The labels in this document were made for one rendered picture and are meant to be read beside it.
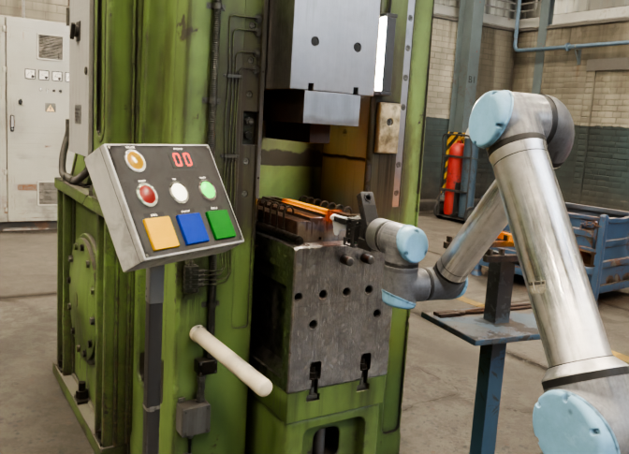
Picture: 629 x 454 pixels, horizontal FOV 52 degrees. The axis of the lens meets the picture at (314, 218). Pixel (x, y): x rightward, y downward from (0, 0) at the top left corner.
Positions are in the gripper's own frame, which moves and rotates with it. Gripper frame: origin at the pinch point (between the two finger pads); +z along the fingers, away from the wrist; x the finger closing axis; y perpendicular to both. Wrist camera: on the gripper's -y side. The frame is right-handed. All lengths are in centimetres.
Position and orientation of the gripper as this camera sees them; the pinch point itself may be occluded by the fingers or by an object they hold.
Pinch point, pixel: (338, 214)
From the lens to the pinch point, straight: 196.2
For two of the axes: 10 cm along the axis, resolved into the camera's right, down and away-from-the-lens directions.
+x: 8.5, -0.3, 5.3
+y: -0.6, 9.9, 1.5
